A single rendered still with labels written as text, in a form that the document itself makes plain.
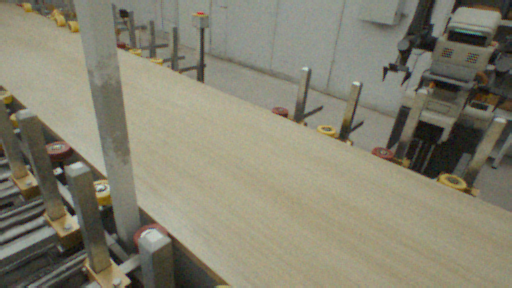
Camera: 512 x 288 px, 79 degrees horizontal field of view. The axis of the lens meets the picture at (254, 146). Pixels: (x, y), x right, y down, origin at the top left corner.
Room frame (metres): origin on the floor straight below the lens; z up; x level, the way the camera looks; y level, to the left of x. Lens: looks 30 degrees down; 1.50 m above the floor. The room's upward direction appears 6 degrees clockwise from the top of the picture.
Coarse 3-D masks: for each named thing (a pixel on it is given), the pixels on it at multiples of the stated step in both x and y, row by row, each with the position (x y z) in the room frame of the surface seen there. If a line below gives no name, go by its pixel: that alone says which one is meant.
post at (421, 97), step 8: (416, 96) 1.12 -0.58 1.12; (424, 96) 1.11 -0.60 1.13; (416, 104) 1.12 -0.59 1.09; (424, 104) 1.12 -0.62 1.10; (416, 112) 1.11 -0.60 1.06; (408, 120) 1.12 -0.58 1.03; (416, 120) 1.10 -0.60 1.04; (408, 128) 1.11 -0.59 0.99; (400, 136) 1.12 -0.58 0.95; (408, 136) 1.11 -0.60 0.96; (400, 144) 1.12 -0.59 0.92; (408, 144) 1.11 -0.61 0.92; (400, 152) 1.11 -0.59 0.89
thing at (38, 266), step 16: (64, 192) 0.73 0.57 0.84; (0, 208) 0.87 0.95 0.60; (112, 240) 0.56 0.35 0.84; (48, 256) 0.61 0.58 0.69; (64, 256) 0.60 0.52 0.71; (112, 256) 0.53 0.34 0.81; (128, 256) 0.52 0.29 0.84; (16, 272) 0.61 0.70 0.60; (32, 272) 0.61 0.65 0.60; (80, 272) 0.55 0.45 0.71
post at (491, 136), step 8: (496, 120) 0.97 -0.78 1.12; (504, 120) 0.96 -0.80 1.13; (496, 128) 0.96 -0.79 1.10; (488, 136) 0.96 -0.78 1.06; (496, 136) 0.95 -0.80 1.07; (488, 144) 0.96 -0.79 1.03; (480, 152) 0.96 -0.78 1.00; (488, 152) 0.95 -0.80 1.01; (472, 160) 0.97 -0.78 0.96; (480, 160) 0.96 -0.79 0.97; (472, 168) 0.96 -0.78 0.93; (480, 168) 0.95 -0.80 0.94; (464, 176) 0.97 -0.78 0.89; (472, 176) 0.96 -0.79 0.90; (472, 184) 0.95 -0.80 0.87
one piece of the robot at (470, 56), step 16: (432, 48) 1.89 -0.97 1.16; (448, 48) 1.83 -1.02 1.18; (464, 48) 1.78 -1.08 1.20; (480, 48) 1.74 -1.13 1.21; (496, 48) 1.74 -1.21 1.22; (464, 64) 1.77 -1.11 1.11; (480, 64) 1.73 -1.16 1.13; (432, 96) 1.84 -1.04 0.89; (448, 96) 1.80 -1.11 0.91; (432, 112) 1.80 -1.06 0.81; (448, 112) 1.76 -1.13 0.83; (448, 128) 1.71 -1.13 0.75
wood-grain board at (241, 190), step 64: (0, 64) 1.63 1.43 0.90; (64, 64) 1.73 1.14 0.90; (128, 64) 1.85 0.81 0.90; (64, 128) 1.01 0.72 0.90; (128, 128) 1.06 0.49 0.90; (192, 128) 1.11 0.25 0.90; (256, 128) 1.17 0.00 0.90; (192, 192) 0.72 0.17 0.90; (256, 192) 0.75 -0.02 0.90; (320, 192) 0.78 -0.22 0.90; (384, 192) 0.81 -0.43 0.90; (448, 192) 0.84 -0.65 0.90; (192, 256) 0.50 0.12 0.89; (256, 256) 0.51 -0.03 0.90; (320, 256) 0.53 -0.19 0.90; (384, 256) 0.55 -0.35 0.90; (448, 256) 0.57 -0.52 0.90
